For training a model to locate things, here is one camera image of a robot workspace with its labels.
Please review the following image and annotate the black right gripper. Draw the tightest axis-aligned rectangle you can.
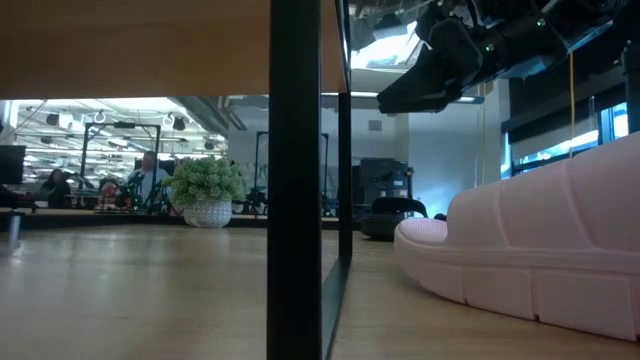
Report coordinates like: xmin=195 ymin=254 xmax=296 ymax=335
xmin=376 ymin=0 xmax=489 ymax=115

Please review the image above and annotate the black slide sandal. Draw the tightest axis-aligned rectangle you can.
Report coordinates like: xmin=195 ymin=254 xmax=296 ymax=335
xmin=358 ymin=196 xmax=430 ymax=242

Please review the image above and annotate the pink slide sandal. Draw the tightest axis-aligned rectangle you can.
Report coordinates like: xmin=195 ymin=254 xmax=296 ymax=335
xmin=393 ymin=130 xmax=640 ymax=344

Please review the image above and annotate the wooden shelf panel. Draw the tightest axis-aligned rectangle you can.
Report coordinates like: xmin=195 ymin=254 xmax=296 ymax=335
xmin=0 ymin=0 xmax=354 ymax=360

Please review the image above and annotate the dark equipment cabinet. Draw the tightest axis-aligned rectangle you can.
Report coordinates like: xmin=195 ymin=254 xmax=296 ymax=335
xmin=351 ymin=157 xmax=416 ymax=220

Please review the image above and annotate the black rig pole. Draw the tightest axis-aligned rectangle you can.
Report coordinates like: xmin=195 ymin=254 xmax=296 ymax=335
xmin=621 ymin=39 xmax=640 ymax=135

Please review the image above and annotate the green plant in white pot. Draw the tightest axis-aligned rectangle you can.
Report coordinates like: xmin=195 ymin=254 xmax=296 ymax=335
xmin=162 ymin=154 xmax=247 ymax=229

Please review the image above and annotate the person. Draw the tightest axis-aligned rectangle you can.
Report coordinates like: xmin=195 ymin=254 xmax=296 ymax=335
xmin=125 ymin=149 xmax=172 ymax=209
xmin=38 ymin=168 xmax=73 ymax=210

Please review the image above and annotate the dark computer monitor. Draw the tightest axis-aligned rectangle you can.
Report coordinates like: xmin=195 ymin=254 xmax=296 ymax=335
xmin=0 ymin=144 xmax=28 ymax=186

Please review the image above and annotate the black metal table frame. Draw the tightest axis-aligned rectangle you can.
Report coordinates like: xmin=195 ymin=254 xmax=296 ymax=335
xmin=0 ymin=207 xmax=362 ymax=232

